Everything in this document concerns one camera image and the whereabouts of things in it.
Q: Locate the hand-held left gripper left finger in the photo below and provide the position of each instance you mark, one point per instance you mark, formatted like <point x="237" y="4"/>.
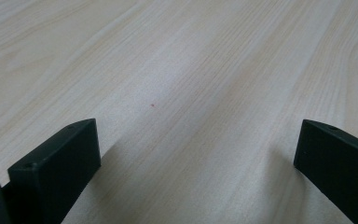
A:
<point x="56" y="168"/>

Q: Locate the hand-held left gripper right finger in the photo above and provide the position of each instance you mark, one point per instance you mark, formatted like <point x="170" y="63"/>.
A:
<point x="338" y="161"/>

